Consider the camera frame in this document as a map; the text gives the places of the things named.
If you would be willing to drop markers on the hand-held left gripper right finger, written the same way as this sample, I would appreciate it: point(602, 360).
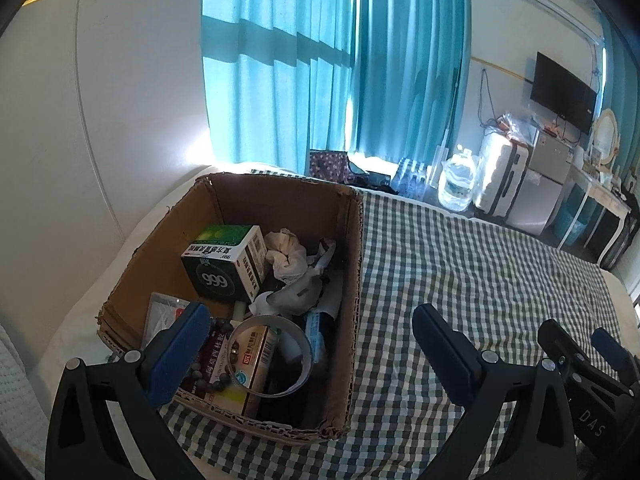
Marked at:
point(440, 350)

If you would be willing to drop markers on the blue tissue packet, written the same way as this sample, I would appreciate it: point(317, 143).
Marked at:
point(316, 332)

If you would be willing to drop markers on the white air conditioner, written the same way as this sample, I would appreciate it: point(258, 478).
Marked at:
point(555, 0)

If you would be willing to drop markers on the brown cardboard box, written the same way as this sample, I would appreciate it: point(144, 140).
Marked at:
point(280, 200)

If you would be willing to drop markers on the oval white mirror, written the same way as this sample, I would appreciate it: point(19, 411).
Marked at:
point(606, 135)

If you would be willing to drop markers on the pack of water bottles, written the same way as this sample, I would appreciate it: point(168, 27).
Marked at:
point(410, 177)

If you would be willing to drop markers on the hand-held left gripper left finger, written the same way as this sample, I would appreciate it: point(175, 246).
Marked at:
point(180, 355)

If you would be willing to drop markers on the clear plastic bag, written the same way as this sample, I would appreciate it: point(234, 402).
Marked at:
point(162, 312)
point(515, 125)

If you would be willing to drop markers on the green white medicine box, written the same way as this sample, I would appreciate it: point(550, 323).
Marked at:
point(220, 270)

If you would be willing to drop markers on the yellow medicine box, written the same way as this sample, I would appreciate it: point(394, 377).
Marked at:
point(252, 362)

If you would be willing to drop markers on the white tape roll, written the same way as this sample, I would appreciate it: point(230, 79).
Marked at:
point(306, 360)

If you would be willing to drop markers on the blue plastic basket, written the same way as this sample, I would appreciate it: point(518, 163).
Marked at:
point(570, 225)

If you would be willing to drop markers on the teal window curtain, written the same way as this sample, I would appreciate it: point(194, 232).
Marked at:
point(606, 60)
point(300, 85)

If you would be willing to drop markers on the white tissue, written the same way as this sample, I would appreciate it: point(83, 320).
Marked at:
point(282, 255)

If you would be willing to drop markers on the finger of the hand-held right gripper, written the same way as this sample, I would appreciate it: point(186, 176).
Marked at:
point(557, 340)
point(607, 345)

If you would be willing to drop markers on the dark dotted bag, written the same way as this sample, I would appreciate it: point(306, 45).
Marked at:
point(327, 165)

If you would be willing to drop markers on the silver small fridge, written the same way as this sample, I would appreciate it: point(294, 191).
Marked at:
point(540, 195)

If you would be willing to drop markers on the white suitcase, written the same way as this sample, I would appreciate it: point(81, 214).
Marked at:
point(495, 175)

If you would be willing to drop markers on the white dressing table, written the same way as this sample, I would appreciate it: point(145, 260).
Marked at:
point(600, 195)

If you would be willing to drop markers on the black wall television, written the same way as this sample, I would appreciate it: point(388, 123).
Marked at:
point(560, 90)

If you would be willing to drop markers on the large clear water jug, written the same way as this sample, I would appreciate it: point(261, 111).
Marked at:
point(457, 185)

